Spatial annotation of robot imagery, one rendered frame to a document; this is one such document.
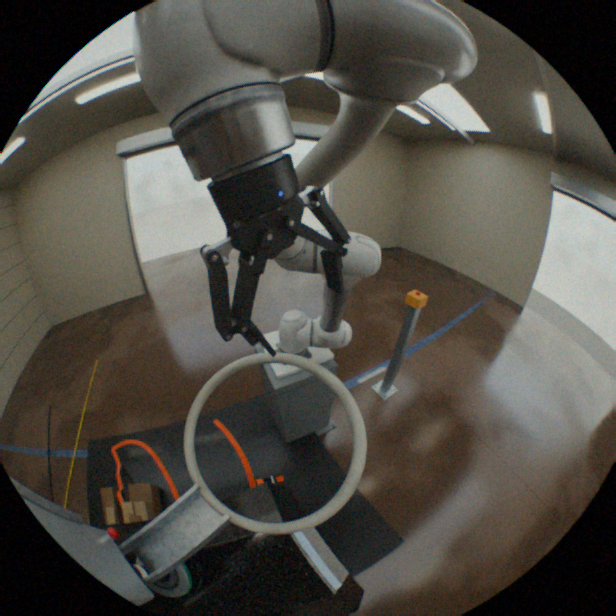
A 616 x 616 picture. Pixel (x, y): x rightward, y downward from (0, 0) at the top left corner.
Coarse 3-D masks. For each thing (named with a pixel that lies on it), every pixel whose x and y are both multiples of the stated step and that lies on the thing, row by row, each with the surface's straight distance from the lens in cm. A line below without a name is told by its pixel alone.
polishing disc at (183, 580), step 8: (176, 568) 94; (184, 568) 94; (176, 576) 96; (184, 576) 94; (152, 584) 103; (160, 584) 101; (168, 584) 99; (176, 584) 97; (184, 584) 95; (160, 592) 103; (168, 592) 100; (176, 592) 98; (184, 592) 97
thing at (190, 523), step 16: (192, 496) 63; (176, 512) 67; (192, 512) 66; (208, 512) 64; (144, 528) 70; (160, 528) 72; (176, 528) 69; (192, 528) 66; (208, 528) 64; (128, 544) 75; (144, 544) 76; (160, 544) 72; (176, 544) 69; (192, 544) 62; (144, 560) 77; (160, 560) 74; (176, 560) 65; (160, 576) 74
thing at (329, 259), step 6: (324, 252) 28; (330, 252) 28; (324, 258) 29; (330, 258) 28; (336, 258) 27; (324, 264) 30; (330, 264) 28; (336, 264) 27; (324, 270) 31; (330, 270) 29; (336, 270) 28; (330, 276) 30; (336, 276) 29; (342, 276) 30; (330, 282) 31; (336, 282) 30; (342, 282) 30; (330, 288) 33; (336, 288) 31; (342, 288) 31
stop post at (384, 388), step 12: (408, 300) 153; (420, 300) 148; (408, 312) 159; (408, 324) 162; (408, 336) 169; (396, 348) 179; (396, 360) 185; (396, 372) 200; (384, 384) 211; (384, 396) 214
